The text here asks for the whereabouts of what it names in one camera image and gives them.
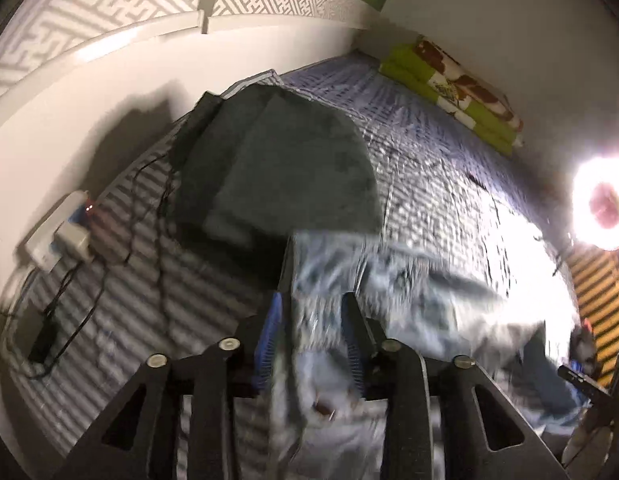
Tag white power strip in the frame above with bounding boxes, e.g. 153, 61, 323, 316
24, 190, 93, 273

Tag bright round lamp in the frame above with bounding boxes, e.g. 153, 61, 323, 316
572, 155, 619, 252

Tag folded dark grey garment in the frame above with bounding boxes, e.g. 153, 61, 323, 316
168, 83, 385, 252

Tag black cable on bed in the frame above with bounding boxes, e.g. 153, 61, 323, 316
0, 152, 191, 380

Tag wooden slatted bed rail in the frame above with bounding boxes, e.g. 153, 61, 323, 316
567, 245, 619, 386

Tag black power adapter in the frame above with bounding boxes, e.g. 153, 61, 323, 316
27, 321, 58, 364

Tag blue denim jeans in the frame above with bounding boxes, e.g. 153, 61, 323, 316
248, 231, 583, 479

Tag striped blue white bedsheet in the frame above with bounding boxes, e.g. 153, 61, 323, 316
0, 58, 553, 479

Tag green floral folded blanket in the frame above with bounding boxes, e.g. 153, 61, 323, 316
379, 36, 523, 156

